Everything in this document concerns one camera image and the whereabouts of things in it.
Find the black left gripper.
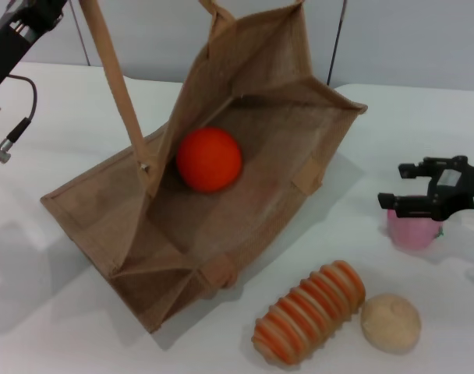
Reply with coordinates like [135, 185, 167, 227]
[0, 0, 66, 97]

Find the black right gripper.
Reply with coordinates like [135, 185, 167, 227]
[377, 154, 474, 222]

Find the pink peach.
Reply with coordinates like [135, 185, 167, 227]
[385, 208, 445, 250]

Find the brown jute handbag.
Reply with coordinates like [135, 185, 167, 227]
[40, 0, 369, 335]

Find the orange fruit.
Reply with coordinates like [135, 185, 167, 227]
[176, 126, 244, 194]

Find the beige round bun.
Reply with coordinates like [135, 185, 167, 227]
[360, 293, 423, 355]

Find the orange striped bread roll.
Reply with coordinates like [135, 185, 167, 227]
[250, 259, 366, 366]

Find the black cable with metal plug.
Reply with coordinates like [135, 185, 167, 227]
[0, 73, 39, 164]

